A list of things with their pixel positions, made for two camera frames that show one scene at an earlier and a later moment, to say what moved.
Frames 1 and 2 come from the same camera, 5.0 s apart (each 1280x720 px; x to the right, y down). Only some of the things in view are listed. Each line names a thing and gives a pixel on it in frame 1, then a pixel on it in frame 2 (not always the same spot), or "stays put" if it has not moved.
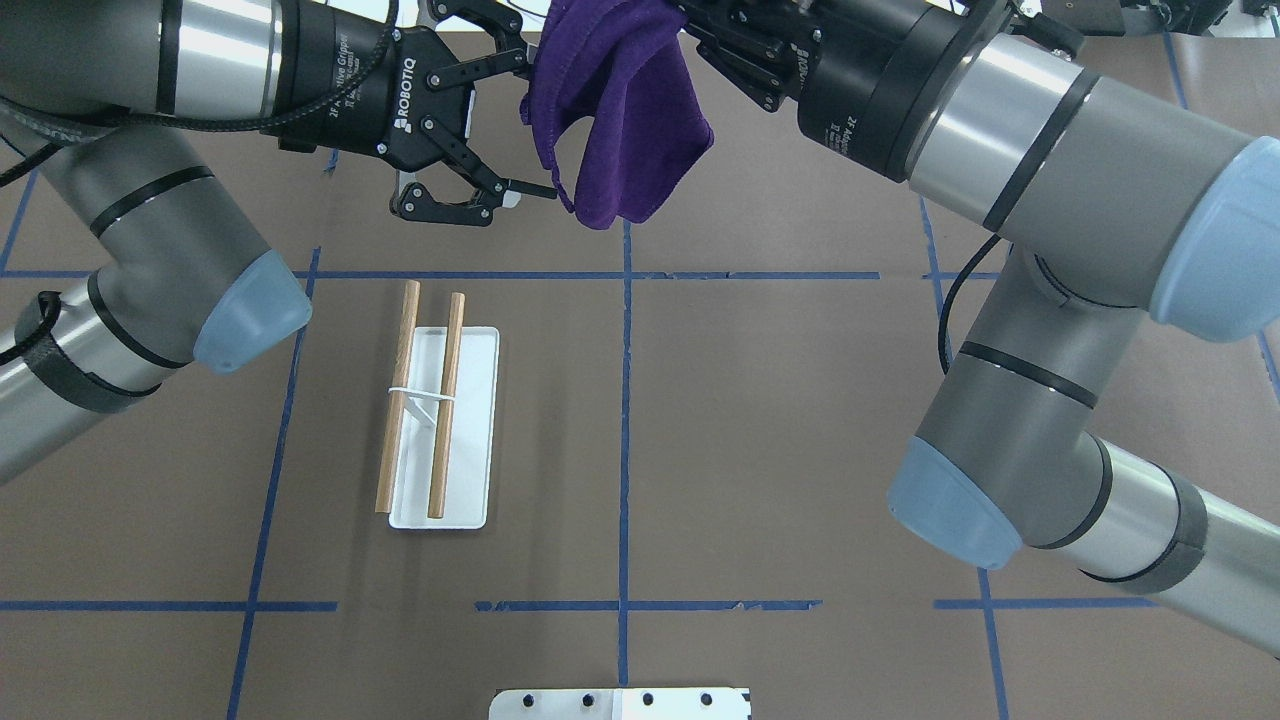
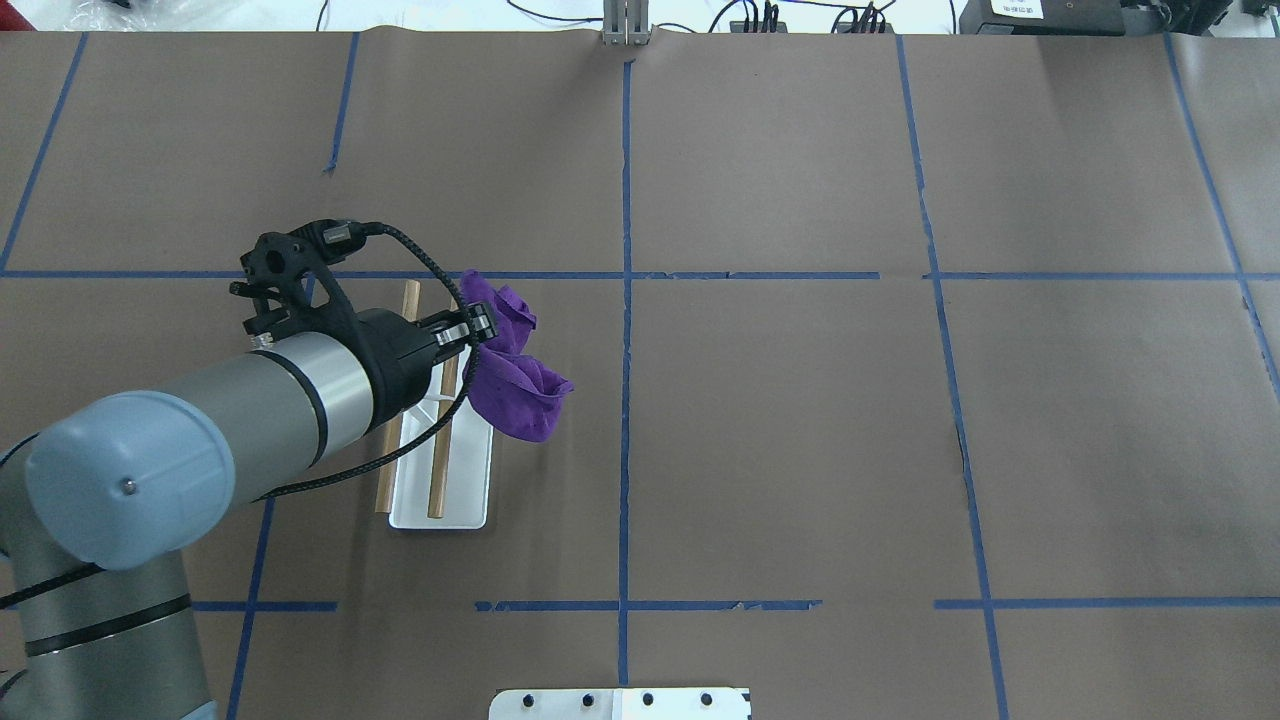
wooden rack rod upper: (404, 344) stays put
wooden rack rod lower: (446, 408) stays put
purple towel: (621, 61) to (514, 391)
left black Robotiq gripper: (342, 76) to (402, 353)
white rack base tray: (467, 489) stays put
